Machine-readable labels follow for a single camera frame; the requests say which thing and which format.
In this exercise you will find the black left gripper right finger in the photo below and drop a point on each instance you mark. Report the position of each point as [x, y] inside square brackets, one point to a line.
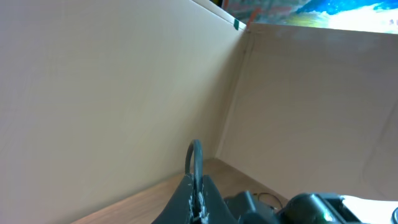
[213, 208]

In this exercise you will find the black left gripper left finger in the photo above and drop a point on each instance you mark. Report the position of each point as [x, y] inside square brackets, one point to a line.
[178, 210]

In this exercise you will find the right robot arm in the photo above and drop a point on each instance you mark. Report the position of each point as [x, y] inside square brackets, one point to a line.
[315, 208]

